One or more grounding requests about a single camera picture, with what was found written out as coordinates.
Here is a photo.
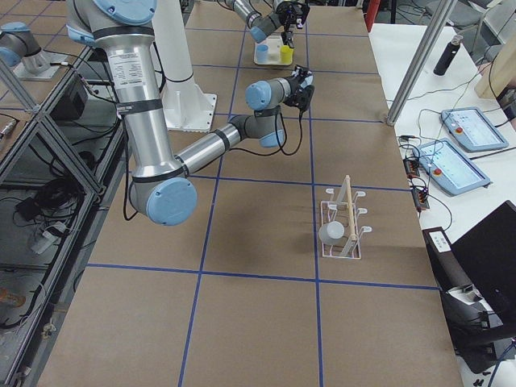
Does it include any black power brick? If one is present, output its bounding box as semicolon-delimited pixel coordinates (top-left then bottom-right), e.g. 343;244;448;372
50;77;88;120

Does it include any white grey cup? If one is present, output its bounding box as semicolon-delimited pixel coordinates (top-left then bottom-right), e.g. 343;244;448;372
318;221;345;246

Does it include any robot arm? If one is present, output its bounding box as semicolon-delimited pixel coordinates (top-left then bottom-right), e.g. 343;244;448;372
223;0;310;48
67;1;314;226

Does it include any light blue cup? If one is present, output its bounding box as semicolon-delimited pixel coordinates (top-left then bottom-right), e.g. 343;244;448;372
255;44;268;65

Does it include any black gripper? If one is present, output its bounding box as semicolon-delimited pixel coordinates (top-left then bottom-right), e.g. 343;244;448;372
290;64;314;93
273;0;310;48

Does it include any aluminium frame post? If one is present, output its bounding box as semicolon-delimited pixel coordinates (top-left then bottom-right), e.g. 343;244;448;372
386;0;456;126

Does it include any black water bottle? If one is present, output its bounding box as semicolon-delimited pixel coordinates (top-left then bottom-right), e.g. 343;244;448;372
433;34;464;76

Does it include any teach pendant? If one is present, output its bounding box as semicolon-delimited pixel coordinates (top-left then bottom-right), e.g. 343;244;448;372
440;106;509;152
415;139;491;196

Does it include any yellow cup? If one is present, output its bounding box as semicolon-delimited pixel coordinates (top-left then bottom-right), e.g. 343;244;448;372
279;45;294;65

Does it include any far teach pendant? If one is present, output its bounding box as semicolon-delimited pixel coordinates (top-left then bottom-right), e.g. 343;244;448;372
440;106;509;152

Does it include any cream plastic tray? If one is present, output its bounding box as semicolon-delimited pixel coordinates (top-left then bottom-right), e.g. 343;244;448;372
253;35;287;66

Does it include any black laptop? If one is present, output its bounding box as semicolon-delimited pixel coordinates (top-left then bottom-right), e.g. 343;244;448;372
451;200;515;323

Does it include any near teach pendant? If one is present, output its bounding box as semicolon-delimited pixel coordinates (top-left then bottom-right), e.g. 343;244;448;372
415;139;491;196

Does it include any white wire cup rack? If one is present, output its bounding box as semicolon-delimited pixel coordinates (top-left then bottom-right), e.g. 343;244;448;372
318;175;372;260

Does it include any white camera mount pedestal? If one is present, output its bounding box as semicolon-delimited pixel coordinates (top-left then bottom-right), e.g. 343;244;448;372
152;1;217;132

